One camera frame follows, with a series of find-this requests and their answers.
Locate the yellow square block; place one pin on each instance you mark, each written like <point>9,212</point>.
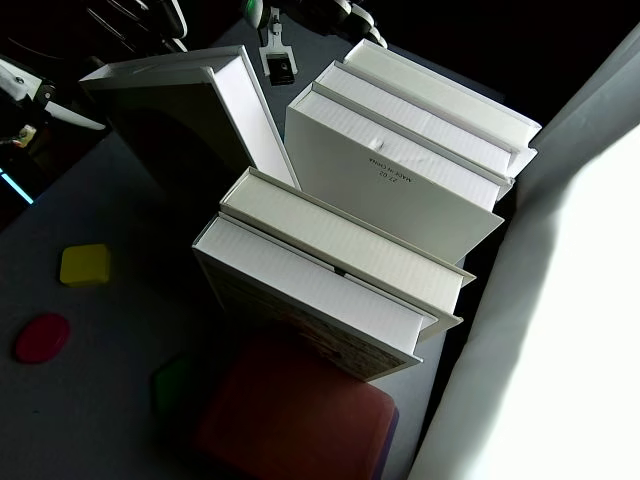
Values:
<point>85,265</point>

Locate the black camera white mount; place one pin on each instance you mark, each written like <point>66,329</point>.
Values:
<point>280,70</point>

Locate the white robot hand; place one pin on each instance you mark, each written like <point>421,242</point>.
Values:
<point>252,10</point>
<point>75,119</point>

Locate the white book pale characters spine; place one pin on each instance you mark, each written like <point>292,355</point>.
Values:
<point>340,240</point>

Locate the white book made-in-china print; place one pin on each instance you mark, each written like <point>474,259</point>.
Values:
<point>390,200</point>

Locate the magenta round block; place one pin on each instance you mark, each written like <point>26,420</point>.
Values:
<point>42,339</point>

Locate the cyan light strip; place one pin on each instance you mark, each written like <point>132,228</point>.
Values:
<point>15,186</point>

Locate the white book grey lettered spine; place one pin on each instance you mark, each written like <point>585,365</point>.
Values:
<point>400,107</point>

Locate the grey table cloth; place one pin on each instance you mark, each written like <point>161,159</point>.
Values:
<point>100,325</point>

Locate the white Fashionindia book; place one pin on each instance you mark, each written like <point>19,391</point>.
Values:
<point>245,110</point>

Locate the book black and white spine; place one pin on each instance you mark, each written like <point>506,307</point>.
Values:
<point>310,287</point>

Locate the white book gold print spine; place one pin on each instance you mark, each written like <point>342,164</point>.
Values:
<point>440,95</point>

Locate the large white panel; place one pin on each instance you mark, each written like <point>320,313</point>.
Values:
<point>550,300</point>

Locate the green square block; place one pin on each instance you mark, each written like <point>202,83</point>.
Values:
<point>170,385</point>

